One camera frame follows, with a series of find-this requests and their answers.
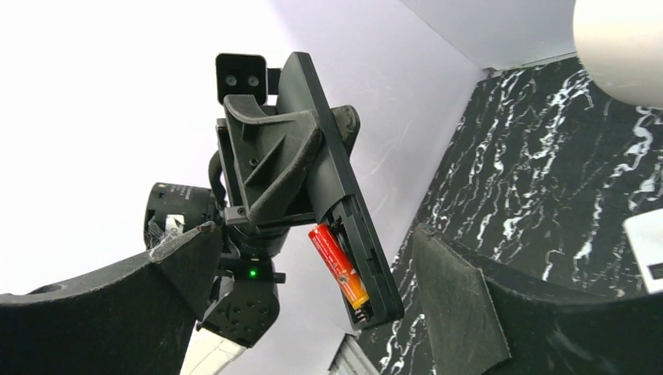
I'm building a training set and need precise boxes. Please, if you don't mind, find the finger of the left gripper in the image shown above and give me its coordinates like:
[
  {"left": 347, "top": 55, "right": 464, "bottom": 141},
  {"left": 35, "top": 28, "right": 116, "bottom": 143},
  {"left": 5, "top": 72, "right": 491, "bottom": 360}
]
[
  {"left": 328, "top": 105, "right": 361, "bottom": 161},
  {"left": 224, "top": 95, "right": 323, "bottom": 225}
]

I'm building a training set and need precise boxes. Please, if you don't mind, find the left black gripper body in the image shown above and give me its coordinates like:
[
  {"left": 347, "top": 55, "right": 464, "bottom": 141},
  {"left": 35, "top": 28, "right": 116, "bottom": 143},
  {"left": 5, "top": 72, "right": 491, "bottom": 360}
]
[{"left": 217, "top": 119, "right": 317, "bottom": 227}]

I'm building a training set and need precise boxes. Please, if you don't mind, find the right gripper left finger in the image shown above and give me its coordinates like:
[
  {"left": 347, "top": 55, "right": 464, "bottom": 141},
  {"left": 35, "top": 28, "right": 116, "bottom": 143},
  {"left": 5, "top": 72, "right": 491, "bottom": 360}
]
[{"left": 1, "top": 222, "right": 223, "bottom": 374}]

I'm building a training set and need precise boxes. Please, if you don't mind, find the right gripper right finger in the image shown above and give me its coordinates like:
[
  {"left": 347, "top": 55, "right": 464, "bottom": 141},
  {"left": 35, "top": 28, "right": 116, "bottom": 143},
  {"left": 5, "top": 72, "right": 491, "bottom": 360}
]
[{"left": 412, "top": 225, "right": 662, "bottom": 374}]

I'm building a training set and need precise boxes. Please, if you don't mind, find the black remote control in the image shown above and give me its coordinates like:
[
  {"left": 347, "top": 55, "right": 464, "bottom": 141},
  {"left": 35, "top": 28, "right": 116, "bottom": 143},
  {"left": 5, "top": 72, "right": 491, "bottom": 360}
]
[{"left": 277, "top": 52, "right": 404, "bottom": 330}]

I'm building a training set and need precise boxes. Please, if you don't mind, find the white remote control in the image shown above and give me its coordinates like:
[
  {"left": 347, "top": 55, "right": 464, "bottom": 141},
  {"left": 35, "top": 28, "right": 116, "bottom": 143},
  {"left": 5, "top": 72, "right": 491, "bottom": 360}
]
[{"left": 623, "top": 209, "right": 662, "bottom": 294}]

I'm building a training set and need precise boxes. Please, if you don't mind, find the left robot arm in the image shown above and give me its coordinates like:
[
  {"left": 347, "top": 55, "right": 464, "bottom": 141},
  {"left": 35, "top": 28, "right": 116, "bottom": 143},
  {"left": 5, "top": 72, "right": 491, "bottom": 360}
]
[{"left": 144, "top": 156, "right": 288, "bottom": 374}]

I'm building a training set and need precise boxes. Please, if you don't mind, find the white cylinder orange face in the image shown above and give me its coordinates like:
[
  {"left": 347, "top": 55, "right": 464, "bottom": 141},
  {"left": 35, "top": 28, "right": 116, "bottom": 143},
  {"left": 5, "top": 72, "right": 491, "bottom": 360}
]
[{"left": 572, "top": 0, "right": 662, "bottom": 109}]

